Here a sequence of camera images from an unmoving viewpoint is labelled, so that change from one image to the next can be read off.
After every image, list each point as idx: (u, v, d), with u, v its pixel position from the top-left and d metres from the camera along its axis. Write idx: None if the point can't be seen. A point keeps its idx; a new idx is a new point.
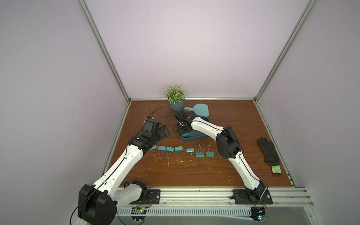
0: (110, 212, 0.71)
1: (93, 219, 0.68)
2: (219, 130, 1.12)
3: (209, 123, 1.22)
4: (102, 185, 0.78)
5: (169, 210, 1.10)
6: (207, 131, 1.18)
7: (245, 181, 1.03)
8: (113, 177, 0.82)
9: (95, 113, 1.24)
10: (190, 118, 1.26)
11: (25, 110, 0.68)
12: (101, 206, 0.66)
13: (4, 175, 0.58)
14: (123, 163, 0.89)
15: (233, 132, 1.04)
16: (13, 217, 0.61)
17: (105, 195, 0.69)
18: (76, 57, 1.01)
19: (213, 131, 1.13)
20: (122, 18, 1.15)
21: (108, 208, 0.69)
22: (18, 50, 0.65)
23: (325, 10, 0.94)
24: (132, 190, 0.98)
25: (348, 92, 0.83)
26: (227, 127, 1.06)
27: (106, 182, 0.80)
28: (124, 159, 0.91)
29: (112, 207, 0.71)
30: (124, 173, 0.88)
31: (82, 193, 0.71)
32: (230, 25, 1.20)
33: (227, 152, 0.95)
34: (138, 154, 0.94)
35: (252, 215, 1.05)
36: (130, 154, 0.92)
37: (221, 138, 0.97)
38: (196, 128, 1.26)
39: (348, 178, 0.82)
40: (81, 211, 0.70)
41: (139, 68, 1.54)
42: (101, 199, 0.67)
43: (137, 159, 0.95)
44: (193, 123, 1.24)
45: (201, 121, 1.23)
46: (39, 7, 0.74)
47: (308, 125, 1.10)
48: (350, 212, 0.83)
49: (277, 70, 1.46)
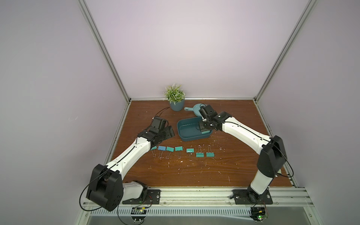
0: (118, 194, 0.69)
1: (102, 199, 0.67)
2: (265, 141, 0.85)
3: (248, 128, 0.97)
4: (114, 167, 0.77)
5: (169, 210, 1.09)
6: (245, 138, 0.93)
7: (256, 186, 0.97)
8: (124, 161, 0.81)
9: (95, 113, 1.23)
10: (221, 118, 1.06)
11: (26, 110, 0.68)
12: (112, 184, 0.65)
13: (3, 176, 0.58)
14: (132, 150, 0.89)
15: (282, 145, 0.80)
16: (11, 219, 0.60)
17: (117, 174, 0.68)
18: (76, 57, 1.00)
19: (256, 139, 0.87)
20: (122, 18, 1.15)
21: (117, 188, 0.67)
22: (18, 50, 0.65)
23: (326, 10, 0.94)
24: (133, 186, 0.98)
25: (348, 93, 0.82)
26: (276, 137, 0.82)
27: (118, 163, 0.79)
28: (135, 146, 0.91)
29: (121, 189, 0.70)
30: (133, 161, 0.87)
31: (95, 172, 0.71)
32: (230, 25, 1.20)
33: (272, 170, 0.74)
34: (146, 145, 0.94)
35: (252, 215, 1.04)
36: (139, 144, 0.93)
37: (270, 151, 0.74)
38: (228, 131, 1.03)
39: (348, 177, 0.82)
40: (91, 190, 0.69)
41: (139, 67, 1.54)
42: (113, 177, 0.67)
43: (145, 151, 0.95)
44: (226, 125, 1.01)
45: (237, 123, 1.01)
46: (39, 8, 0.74)
47: (308, 126, 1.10)
48: (350, 213, 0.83)
49: (277, 70, 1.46)
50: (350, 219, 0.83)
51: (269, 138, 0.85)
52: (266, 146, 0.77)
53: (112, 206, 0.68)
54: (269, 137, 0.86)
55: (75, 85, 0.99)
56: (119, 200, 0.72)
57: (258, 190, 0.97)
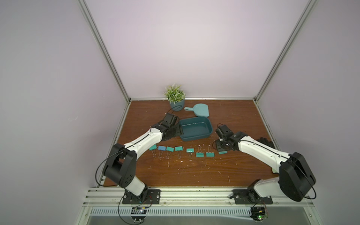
0: (131, 172, 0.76)
1: (116, 175, 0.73)
2: (283, 158, 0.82)
3: (265, 145, 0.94)
4: (130, 146, 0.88)
5: (169, 210, 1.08)
6: (263, 157, 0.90)
7: (260, 189, 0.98)
8: (139, 144, 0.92)
9: (95, 113, 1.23)
10: (236, 138, 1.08)
11: (26, 110, 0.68)
12: (129, 161, 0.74)
13: (3, 175, 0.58)
14: (146, 137, 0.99)
15: (305, 163, 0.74)
16: (11, 219, 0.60)
17: (133, 153, 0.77)
18: (76, 56, 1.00)
19: (273, 157, 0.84)
20: (122, 17, 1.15)
21: (132, 166, 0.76)
22: (19, 50, 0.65)
23: (326, 10, 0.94)
24: (138, 181, 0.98)
25: (348, 92, 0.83)
26: (295, 154, 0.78)
27: (134, 145, 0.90)
28: (148, 134, 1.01)
29: (133, 168, 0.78)
30: (146, 146, 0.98)
31: (114, 149, 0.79)
32: (230, 25, 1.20)
33: (296, 191, 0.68)
34: (159, 135, 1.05)
35: (252, 215, 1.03)
36: (153, 132, 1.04)
37: (290, 168, 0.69)
38: (245, 151, 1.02)
39: (348, 177, 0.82)
40: (107, 166, 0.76)
41: (140, 67, 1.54)
42: (130, 156, 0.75)
43: (157, 139, 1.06)
44: (242, 143, 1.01)
45: (253, 141, 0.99)
46: (40, 8, 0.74)
47: (309, 125, 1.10)
48: (350, 212, 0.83)
49: (277, 70, 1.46)
50: (350, 219, 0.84)
51: (288, 155, 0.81)
52: (284, 163, 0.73)
53: (124, 183, 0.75)
54: (289, 154, 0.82)
55: (75, 84, 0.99)
56: (130, 179, 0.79)
57: (259, 192, 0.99)
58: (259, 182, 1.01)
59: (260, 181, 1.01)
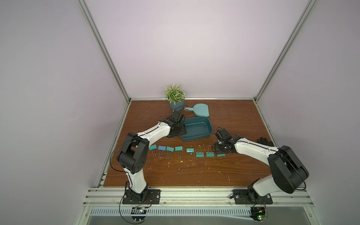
0: (142, 159, 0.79)
1: (129, 160, 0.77)
2: (272, 151, 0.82)
3: (258, 143, 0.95)
4: (143, 135, 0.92)
5: (169, 210, 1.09)
6: (255, 153, 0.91)
7: (259, 189, 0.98)
8: (151, 133, 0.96)
9: (95, 113, 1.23)
10: (233, 140, 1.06)
11: (25, 110, 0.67)
12: (142, 147, 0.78)
13: (3, 176, 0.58)
14: (156, 129, 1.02)
15: (294, 155, 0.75)
16: (11, 219, 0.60)
17: (146, 140, 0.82)
18: (76, 56, 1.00)
19: (263, 152, 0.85)
20: (122, 17, 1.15)
21: (145, 152, 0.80)
22: (18, 50, 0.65)
23: (325, 10, 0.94)
24: (143, 178, 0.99)
25: (348, 92, 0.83)
26: (284, 147, 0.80)
27: (146, 134, 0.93)
28: (158, 127, 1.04)
29: (146, 155, 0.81)
30: (156, 138, 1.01)
31: (129, 137, 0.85)
32: (230, 25, 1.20)
33: (288, 182, 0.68)
34: (168, 128, 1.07)
35: (252, 215, 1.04)
36: (162, 125, 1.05)
37: (277, 160, 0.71)
38: (242, 152, 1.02)
39: (348, 177, 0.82)
40: (122, 152, 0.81)
41: (140, 67, 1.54)
42: (143, 142, 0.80)
43: (165, 132, 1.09)
44: (238, 144, 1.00)
45: (247, 141, 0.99)
46: (40, 8, 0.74)
47: (309, 125, 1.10)
48: (351, 213, 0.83)
49: (277, 70, 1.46)
50: (350, 219, 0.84)
51: (277, 148, 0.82)
52: (273, 155, 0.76)
53: (136, 169, 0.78)
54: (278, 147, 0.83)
55: (75, 85, 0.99)
56: (141, 166, 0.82)
57: (257, 189, 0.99)
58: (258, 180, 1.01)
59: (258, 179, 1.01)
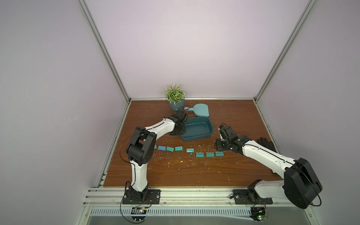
0: (150, 151, 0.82)
1: (138, 152, 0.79)
2: (288, 164, 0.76)
3: (270, 150, 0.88)
4: (150, 129, 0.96)
5: (169, 210, 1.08)
6: (267, 162, 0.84)
7: (261, 190, 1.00)
8: (157, 128, 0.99)
9: (95, 113, 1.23)
10: (240, 141, 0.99)
11: (25, 110, 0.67)
12: (150, 139, 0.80)
13: (3, 175, 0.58)
14: (162, 123, 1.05)
15: (311, 169, 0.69)
16: (11, 218, 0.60)
17: (154, 133, 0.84)
18: (76, 56, 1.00)
19: (278, 162, 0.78)
20: (122, 17, 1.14)
21: (153, 145, 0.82)
22: (18, 49, 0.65)
23: (325, 10, 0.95)
24: (145, 176, 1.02)
25: (348, 92, 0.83)
26: (300, 160, 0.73)
27: (153, 128, 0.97)
28: (164, 122, 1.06)
29: (153, 148, 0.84)
30: (163, 133, 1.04)
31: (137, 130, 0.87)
32: (230, 25, 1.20)
33: (302, 198, 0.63)
34: (173, 124, 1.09)
35: (252, 215, 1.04)
36: (167, 121, 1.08)
37: (295, 175, 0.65)
38: (250, 155, 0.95)
39: (348, 177, 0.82)
40: (131, 144, 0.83)
41: (140, 67, 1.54)
42: (151, 135, 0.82)
43: (170, 128, 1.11)
44: (247, 147, 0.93)
45: (258, 146, 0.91)
46: (40, 8, 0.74)
47: (308, 126, 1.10)
48: (351, 213, 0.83)
49: (277, 70, 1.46)
50: (351, 219, 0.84)
51: (293, 161, 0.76)
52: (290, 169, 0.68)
53: (144, 161, 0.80)
54: (294, 160, 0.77)
55: (75, 85, 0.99)
56: (149, 158, 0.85)
57: (259, 191, 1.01)
58: (261, 183, 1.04)
59: (262, 183, 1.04)
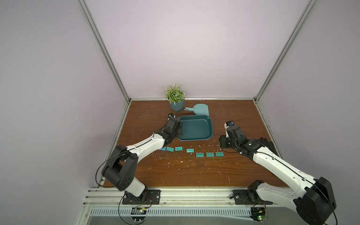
0: (128, 176, 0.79)
1: (115, 177, 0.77)
2: (307, 183, 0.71)
3: (286, 163, 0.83)
4: (132, 149, 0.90)
5: (169, 210, 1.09)
6: (283, 176, 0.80)
7: (262, 192, 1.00)
8: (141, 147, 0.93)
9: (95, 113, 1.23)
10: (251, 146, 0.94)
11: (25, 110, 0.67)
12: (129, 164, 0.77)
13: (4, 175, 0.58)
14: (149, 141, 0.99)
15: (331, 190, 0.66)
16: (11, 218, 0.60)
17: (134, 156, 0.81)
18: (76, 56, 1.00)
19: (296, 179, 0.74)
20: (122, 17, 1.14)
21: (131, 169, 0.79)
22: (19, 50, 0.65)
23: (325, 10, 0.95)
24: (138, 183, 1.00)
25: (348, 92, 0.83)
26: (320, 179, 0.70)
27: (136, 148, 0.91)
28: (151, 139, 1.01)
29: (132, 172, 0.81)
30: (148, 151, 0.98)
31: (116, 150, 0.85)
32: (230, 25, 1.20)
33: (318, 219, 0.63)
34: (162, 141, 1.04)
35: (252, 215, 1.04)
36: (156, 138, 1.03)
37: (315, 197, 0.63)
38: (260, 163, 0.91)
39: (348, 177, 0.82)
40: (108, 167, 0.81)
41: (140, 67, 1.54)
42: (130, 159, 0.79)
43: (160, 145, 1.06)
44: (259, 155, 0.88)
45: (272, 156, 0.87)
46: (40, 9, 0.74)
47: (308, 126, 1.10)
48: (350, 213, 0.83)
49: (277, 70, 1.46)
50: (350, 219, 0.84)
51: (313, 180, 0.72)
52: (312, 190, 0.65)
53: (122, 186, 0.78)
54: (314, 179, 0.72)
55: (75, 85, 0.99)
56: (129, 183, 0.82)
57: (260, 194, 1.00)
58: (264, 187, 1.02)
59: (265, 186, 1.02)
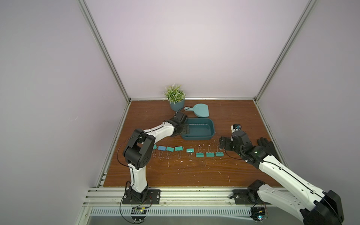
0: (147, 155, 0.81)
1: (135, 154, 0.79)
2: (316, 196, 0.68)
3: (293, 173, 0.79)
4: (149, 132, 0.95)
5: (169, 210, 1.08)
6: (290, 188, 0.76)
7: (264, 195, 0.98)
8: (156, 131, 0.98)
9: (95, 113, 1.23)
10: (258, 154, 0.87)
11: (25, 110, 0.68)
12: (148, 143, 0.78)
13: (4, 174, 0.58)
14: (162, 127, 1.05)
15: (341, 204, 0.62)
16: (11, 218, 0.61)
17: (152, 137, 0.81)
18: (76, 56, 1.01)
19: (305, 191, 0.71)
20: (121, 16, 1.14)
21: (150, 148, 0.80)
22: (19, 50, 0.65)
23: (325, 10, 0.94)
24: (144, 177, 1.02)
25: (348, 91, 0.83)
26: (330, 192, 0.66)
27: (152, 131, 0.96)
28: (163, 125, 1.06)
29: (150, 152, 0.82)
30: (161, 137, 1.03)
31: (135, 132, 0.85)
32: (230, 25, 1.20)
33: None
34: (171, 129, 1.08)
35: (252, 215, 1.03)
36: (166, 125, 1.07)
37: (324, 212, 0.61)
38: (266, 172, 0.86)
39: (348, 178, 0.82)
40: (128, 147, 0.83)
41: (139, 67, 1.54)
42: (148, 139, 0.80)
43: (169, 132, 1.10)
44: (266, 165, 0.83)
45: (279, 166, 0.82)
46: (39, 9, 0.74)
47: (309, 126, 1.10)
48: (350, 213, 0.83)
49: (278, 70, 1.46)
50: (351, 219, 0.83)
51: (322, 193, 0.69)
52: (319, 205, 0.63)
53: (141, 165, 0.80)
54: (324, 192, 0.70)
55: (75, 85, 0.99)
56: (147, 162, 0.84)
57: (262, 196, 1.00)
58: (266, 189, 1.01)
59: (267, 189, 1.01)
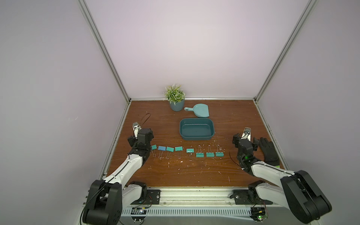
0: (117, 208, 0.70)
1: (101, 214, 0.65)
2: (287, 174, 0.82)
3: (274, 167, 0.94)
4: (113, 179, 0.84)
5: (169, 210, 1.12)
6: (272, 178, 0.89)
7: (261, 191, 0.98)
8: (122, 173, 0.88)
9: (94, 112, 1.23)
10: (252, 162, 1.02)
11: (26, 110, 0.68)
12: (114, 195, 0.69)
13: (4, 174, 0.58)
14: (127, 165, 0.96)
15: (310, 180, 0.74)
16: (11, 219, 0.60)
17: (117, 185, 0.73)
18: (76, 56, 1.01)
19: (279, 174, 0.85)
20: (121, 16, 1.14)
21: (118, 199, 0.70)
22: (19, 50, 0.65)
23: (325, 10, 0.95)
24: (134, 188, 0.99)
25: (348, 92, 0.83)
26: (300, 172, 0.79)
27: (116, 176, 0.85)
28: (128, 162, 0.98)
29: (120, 203, 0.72)
30: (130, 174, 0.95)
31: (94, 187, 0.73)
32: (230, 26, 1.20)
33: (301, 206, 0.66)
34: (139, 160, 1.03)
35: (252, 215, 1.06)
36: (132, 159, 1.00)
37: (290, 183, 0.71)
38: (258, 176, 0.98)
39: (348, 178, 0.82)
40: (88, 209, 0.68)
41: (139, 67, 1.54)
42: (114, 188, 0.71)
43: (138, 165, 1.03)
44: (255, 166, 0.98)
45: (264, 164, 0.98)
46: (39, 9, 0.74)
47: (308, 126, 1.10)
48: (351, 213, 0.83)
49: (277, 70, 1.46)
50: (350, 219, 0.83)
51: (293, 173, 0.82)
52: (286, 177, 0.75)
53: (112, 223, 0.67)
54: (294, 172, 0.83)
55: (74, 85, 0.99)
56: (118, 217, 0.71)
57: (258, 191, 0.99)
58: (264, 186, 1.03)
59: (265, 185, 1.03)
